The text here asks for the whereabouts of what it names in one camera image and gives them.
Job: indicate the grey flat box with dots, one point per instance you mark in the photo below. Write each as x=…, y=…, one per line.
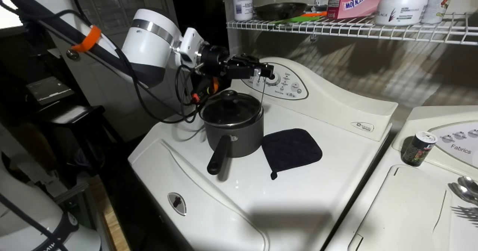
x=49, y=89

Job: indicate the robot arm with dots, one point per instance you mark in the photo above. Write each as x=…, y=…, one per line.
x=151, y=43

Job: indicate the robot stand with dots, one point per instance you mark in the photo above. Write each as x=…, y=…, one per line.
x=112, y=221

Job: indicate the dark spice shaker white cap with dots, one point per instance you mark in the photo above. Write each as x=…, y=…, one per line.
x=418, y=152

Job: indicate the dark blue pot holder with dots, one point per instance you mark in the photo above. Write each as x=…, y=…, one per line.
x=291, y=148

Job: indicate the white dryer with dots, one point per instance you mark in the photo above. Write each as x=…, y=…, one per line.
x=403, y=206

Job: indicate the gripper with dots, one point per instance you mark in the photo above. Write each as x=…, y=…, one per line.
x=214, y=59

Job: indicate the glass pot lid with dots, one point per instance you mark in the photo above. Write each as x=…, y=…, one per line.
x=231, y=109

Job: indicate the black frying pan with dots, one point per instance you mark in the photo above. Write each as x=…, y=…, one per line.
x=280, y=11

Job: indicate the black side table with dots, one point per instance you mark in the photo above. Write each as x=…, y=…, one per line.
x=74, y=131

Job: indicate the white jar with dark lid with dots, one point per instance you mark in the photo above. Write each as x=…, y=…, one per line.
x=401, y=8

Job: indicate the white door with window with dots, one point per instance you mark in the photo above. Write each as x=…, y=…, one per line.
x=112, y=4

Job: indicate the white washing machine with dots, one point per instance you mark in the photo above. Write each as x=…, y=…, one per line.
x=291, y=202

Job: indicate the white canister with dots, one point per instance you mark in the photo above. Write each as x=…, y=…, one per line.
x=438, y=2

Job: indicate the orange utensil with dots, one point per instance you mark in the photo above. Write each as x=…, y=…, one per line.
x=315, y=14

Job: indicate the washing machine knob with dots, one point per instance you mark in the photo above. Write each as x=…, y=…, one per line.
x=274, y=81

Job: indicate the dryer knob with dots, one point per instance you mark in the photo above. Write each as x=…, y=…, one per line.
x=460, y=135
x=473, y=133
x=447, y=138

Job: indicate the white plastic bottle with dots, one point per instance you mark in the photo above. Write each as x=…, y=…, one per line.
x=242, y=0

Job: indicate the green utensil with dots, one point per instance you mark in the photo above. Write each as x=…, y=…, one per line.
x=298, y=19

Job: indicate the silver fork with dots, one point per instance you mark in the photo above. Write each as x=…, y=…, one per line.
x=466, y=213

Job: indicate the silver spoon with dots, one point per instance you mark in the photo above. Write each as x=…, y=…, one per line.
x=469, y=185
x=461, y=192

